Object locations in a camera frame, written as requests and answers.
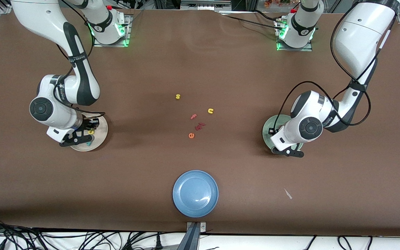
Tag light green plate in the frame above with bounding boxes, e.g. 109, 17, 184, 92
262, 115, 305, 155

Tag beige brown plate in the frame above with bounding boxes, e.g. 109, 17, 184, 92
70, 112, 109, 152

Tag blue plate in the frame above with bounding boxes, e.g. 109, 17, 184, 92
173, 170, 219, 218

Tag brown table cover sheet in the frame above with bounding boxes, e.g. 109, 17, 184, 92
0, 6, 400, 237

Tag orange decor items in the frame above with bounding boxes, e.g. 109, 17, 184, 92
264, 0, 299, 7

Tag grey device box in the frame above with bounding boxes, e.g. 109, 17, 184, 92
180, 0, 232, 11

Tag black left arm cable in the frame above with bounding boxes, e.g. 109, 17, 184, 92
274, 14, 372, 131

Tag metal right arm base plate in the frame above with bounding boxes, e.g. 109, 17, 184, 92
93, 14, 133, 47

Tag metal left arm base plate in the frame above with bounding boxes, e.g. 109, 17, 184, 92
276, 17, 313, 52

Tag thin black table cable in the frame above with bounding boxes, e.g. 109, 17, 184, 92
219, 10, 284, 31

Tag black floor cable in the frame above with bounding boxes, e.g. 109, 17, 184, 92
304, 235, 318, 250

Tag black floor cables bundle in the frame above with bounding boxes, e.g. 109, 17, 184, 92
0, 215, 186, 250

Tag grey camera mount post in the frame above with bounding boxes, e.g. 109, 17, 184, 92
177, 222, 207, 250

